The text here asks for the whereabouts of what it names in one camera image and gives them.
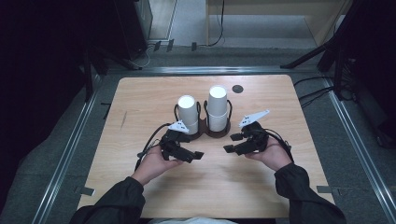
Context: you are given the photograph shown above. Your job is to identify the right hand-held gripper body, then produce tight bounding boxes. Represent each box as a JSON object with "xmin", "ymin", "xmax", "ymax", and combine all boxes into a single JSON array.
[{"xmin": 238, "ymin": 109, "xmax": 271, "ymax": 153}]

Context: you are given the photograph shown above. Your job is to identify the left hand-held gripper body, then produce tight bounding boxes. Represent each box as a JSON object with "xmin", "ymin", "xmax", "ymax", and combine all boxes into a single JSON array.
[{"xmin": 159, "ymin": 120, "xmax": 192, "ymax": 162}]

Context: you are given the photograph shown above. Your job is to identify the black wire cup holder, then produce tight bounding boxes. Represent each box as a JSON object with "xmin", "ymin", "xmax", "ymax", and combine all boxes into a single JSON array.
[{"xmin": 173, "ymin": 99, "xmax": 233, "ymax": 141}]

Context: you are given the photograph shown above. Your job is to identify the stack of white paper cups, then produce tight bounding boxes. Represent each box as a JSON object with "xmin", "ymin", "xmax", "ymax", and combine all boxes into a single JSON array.
[
  {"xmin": 177, "ymin": 94, "xmax": 200, "ymax": 135},
  {"xmin": 207, "ymin": 85, "xmax": 230, "ymax": 133}
]

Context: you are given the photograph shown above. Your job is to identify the person's left hand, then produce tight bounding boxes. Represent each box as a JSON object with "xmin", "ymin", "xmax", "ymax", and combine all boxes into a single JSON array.
[{"xmin": 131, "ymin": 152, "xmax": 185, "ymax": 187}]

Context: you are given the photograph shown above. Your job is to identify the person's right hand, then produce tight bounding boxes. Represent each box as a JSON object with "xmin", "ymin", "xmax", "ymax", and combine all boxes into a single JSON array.
[{"xmin": 244, "ymin": 136, "xmax": 293, "ymax": 173}]

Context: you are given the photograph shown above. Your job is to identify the person's white garment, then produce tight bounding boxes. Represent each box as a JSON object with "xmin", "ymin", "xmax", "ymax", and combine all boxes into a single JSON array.
[{"xmin": 148, "ymin": 217, "xmax": 238, "ymax": 224}]

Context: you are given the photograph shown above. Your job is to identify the black metal stand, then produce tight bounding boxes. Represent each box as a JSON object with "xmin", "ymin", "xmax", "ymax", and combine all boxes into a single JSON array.
[{"xmin": 81, "ymin": 43, "xmax": 144, "ymax": 104}]

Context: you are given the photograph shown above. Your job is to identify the light wooden furniture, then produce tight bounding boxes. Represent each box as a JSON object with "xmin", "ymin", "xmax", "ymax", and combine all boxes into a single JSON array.
[{"xmin": 205, "ymin": 0, "xmax": 354, "ymax": 49}]

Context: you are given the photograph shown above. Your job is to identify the black tripod stand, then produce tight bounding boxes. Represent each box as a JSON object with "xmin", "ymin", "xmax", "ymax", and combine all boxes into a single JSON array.
[{"xmin": 279, "ymin": 0, "xmax": 396, "ymax": 101}]

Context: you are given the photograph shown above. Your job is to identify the black computer tower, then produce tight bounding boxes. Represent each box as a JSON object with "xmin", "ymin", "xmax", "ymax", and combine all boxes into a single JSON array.
[{"xmin": 113, "ymin": 0, "xmax": 154, "ymax": 61}]

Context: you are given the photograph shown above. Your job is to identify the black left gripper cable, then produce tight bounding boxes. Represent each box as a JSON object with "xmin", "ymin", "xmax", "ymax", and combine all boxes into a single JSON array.
[{"xmin": 134, "ymin": 123, "xmax": 172, "ymax": 172}]

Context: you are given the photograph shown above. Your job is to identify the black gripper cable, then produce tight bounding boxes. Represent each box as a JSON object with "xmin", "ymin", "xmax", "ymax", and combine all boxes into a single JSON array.
[
  {"xmin": 134, "ymin": 123, "xmax": 172, "ymax": 172},
  {"xmin": 263, "ymin": 128, "xmax": 295, "ymax": 163}
]

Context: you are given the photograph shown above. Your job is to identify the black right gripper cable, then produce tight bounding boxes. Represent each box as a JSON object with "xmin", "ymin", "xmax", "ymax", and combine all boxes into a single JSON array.
[{"xmin": 263, "ymin": 128, "xmax": 295, "ymax": 163}]

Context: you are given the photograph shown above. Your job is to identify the black floor cables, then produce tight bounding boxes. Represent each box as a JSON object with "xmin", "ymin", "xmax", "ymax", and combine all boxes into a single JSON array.
[{"xmin": 292, "ymin": 76, "xmax": 336, "ymax": 109}]

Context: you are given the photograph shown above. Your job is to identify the metal floor rail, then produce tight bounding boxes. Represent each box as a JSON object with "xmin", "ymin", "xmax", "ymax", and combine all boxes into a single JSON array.
[
  {"xmin": 321, "ymin": 77, "xmax": 396, "ymax": 224},
  {"xmin": 106, "ymin": 65, "xmax": 312, "ymax": 76},
  {"xmin": 32, "ymin": 74, "xmax": 102, "ymax": 224}
]

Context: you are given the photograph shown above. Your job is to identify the white floor cable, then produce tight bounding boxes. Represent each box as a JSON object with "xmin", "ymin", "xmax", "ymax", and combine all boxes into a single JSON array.
[{"xmin": 130, "ymin": 43, "xmax": 154, "ymax": 70}]

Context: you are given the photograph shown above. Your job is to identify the black hanging cable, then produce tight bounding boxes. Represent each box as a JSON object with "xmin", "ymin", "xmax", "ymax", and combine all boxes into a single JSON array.
[{"xmin": 207, "ymin": 0, "xmax": 226, "ymax": 48}]

